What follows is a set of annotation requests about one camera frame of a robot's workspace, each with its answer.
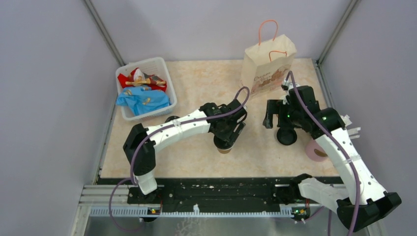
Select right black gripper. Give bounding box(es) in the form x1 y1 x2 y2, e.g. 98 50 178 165
263 99 303 129

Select brown paper cup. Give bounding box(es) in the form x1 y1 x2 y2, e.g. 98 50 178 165
217 147 232 154
165 116 179 123

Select black lid stack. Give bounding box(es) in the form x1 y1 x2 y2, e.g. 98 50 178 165
276 128 298 146

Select paper takeout bag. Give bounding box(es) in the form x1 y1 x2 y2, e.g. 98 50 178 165
240 20 297 98

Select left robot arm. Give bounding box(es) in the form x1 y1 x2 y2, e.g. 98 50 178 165
122 99 247 203

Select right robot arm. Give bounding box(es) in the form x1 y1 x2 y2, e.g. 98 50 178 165
263 86 402 234

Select pink holder cup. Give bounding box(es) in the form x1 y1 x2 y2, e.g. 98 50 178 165
304 139 328 162

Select white wrapped straws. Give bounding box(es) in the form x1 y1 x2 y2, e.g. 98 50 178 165
340 115 361 140

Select blue snack bag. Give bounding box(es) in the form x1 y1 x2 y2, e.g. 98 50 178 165
116 87 171 116

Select white plastic basket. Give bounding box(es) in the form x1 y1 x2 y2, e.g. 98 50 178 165
116 57 178 121

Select red snack bag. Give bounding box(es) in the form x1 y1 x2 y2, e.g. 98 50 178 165
117 67 167 92

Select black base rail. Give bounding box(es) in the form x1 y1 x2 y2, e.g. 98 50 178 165
127 177 323 222

